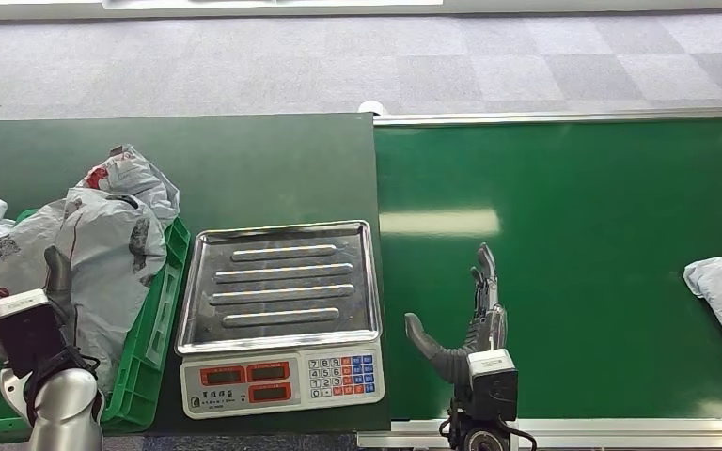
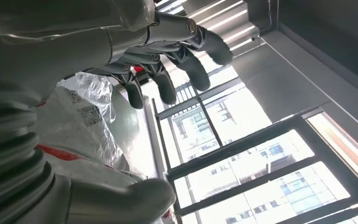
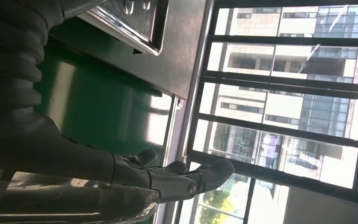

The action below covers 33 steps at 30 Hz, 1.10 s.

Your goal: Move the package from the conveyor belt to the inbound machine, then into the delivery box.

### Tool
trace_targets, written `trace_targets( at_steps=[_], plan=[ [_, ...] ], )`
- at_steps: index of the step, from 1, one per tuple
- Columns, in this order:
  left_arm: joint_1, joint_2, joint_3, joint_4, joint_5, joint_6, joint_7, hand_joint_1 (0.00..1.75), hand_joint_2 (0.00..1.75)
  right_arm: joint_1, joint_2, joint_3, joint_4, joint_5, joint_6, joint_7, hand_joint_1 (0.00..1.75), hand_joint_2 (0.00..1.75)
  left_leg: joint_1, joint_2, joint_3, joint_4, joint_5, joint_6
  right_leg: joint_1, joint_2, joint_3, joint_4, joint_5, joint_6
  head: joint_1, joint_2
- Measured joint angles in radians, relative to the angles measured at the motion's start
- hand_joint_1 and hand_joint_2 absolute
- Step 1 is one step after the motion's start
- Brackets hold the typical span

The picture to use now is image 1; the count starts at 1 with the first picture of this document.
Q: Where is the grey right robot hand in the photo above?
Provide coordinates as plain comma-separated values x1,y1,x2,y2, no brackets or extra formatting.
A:
403,242,510,384

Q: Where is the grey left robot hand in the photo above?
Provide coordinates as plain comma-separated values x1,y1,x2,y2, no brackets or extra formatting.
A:
0,217,79,364

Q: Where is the grey red-line mailer package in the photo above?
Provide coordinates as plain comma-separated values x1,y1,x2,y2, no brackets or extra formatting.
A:
0,186,170,395

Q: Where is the grey red-print mailer package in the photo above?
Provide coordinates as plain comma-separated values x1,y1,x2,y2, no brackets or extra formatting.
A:
76,144,181,228

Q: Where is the green conveyor belt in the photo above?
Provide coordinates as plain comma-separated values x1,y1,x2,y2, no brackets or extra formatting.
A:
373,117,722,421

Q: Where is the green plastic crate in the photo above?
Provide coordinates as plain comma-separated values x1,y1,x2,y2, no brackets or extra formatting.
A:
0,208,192,440

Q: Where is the electronic scale with steel tray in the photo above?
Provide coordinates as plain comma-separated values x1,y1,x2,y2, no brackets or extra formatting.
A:
174,219,386,421

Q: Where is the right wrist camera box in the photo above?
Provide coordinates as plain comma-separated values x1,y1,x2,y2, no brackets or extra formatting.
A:
465,348,520,424

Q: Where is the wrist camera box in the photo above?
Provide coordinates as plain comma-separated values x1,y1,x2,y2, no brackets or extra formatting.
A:
0,288,71,379
465,348,520,424

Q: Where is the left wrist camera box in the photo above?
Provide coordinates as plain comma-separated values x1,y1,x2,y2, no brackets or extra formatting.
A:
0,288,71,379

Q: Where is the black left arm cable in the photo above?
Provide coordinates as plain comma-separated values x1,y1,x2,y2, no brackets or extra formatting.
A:
23,347,102,426

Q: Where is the aluminium conveyor rail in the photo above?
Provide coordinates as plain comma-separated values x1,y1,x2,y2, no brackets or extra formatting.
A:
372,106,722,128
355,417,722,450

